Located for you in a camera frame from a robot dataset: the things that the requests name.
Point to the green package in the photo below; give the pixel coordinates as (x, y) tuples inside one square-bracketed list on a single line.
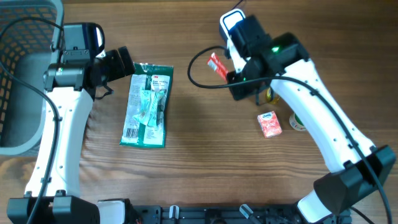
[(148, 77)]

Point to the light teal sachet pack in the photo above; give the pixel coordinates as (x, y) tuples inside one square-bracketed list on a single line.
[(149, 108)]

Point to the green lid jar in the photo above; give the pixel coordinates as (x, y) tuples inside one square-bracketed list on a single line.
[(296, 123)]

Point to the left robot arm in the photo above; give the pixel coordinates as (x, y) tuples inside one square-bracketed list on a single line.
[(81, 65)]

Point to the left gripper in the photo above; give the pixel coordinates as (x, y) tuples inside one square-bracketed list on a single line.
[(119, 70)]

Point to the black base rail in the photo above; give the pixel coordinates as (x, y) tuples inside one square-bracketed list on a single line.
[(269, 214)]

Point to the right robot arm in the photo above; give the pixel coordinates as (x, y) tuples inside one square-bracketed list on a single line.
[(356, 166)]

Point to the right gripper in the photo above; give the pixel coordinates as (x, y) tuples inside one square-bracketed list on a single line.
[(238, 93)]

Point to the dark grey mesh basket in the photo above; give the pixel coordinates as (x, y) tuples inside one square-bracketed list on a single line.
[(29, 44)]

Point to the red white tube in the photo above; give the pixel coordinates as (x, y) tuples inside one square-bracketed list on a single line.
[(216, 64)]

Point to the small yellow bottle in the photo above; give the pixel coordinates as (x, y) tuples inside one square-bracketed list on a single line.
[(271, 96)]

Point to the white barcode scanner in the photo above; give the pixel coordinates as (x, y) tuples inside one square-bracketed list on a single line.
[(229, 20)]

